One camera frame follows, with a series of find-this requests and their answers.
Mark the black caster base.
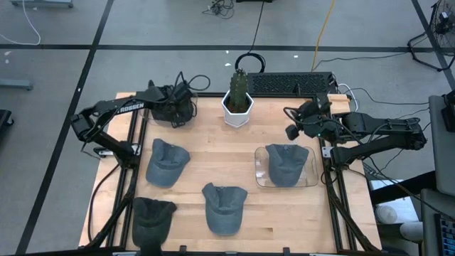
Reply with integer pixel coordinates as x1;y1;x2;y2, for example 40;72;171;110
0;109;15;134

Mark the white cable loop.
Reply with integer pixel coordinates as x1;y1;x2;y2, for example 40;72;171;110
336;82;360;115

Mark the white round container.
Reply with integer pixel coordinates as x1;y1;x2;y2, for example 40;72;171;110
375;205;398;225

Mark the white hexagonal plant pot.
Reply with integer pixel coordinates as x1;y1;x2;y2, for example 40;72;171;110
220;90;255;129

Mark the black keyboard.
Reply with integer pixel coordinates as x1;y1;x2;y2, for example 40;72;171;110
435;213;455;256

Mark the grey baseball cap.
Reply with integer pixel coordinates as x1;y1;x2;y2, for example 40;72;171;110
264;143;310;188
201;182;249;237
145;138;191;188

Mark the grey metal foot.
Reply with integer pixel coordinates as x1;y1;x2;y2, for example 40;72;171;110
0;78;34;92

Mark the yellow hanging cable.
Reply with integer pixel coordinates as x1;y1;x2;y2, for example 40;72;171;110
311;0;337;72

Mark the white cylinder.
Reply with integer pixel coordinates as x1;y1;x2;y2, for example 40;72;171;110
400;220;424;243

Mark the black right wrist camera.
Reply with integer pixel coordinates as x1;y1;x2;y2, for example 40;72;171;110
285;124;300;142

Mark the white floor cable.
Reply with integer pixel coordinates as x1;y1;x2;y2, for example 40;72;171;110
0;0;42;46

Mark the grey trolley base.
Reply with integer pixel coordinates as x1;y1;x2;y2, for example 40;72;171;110
9;0;75;9

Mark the dark charcoal baseball cap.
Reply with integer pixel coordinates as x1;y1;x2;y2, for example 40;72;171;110
151;103;196;126
132;197;178;256

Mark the black floor cable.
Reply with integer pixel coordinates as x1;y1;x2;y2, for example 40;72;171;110
311;51;410;71

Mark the black floor fan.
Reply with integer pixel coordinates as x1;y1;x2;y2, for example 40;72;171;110
407;0;455;72

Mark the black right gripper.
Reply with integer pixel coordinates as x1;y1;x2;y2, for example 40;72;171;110
296;102;341;143

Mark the green cactus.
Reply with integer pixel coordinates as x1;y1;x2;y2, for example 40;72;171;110
229;68;250;110

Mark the black perforated metal case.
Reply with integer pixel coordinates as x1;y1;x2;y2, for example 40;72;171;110
247;71;337;96

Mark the black floor bar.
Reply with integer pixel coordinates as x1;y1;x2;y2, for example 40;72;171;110
369;170;437;206

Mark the black aluminium table frame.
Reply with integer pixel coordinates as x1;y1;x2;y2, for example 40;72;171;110
80;91;383;256

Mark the black cable bundle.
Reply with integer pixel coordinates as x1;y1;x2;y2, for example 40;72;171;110
201;0;236;21

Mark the grey desk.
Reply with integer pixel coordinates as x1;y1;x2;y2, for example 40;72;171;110
428;94;455;198

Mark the black desk device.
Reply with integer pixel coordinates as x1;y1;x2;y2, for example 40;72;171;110
440;90;455;133

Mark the black hanging cable with coil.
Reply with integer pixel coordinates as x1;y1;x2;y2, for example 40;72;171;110
234;0;267;75

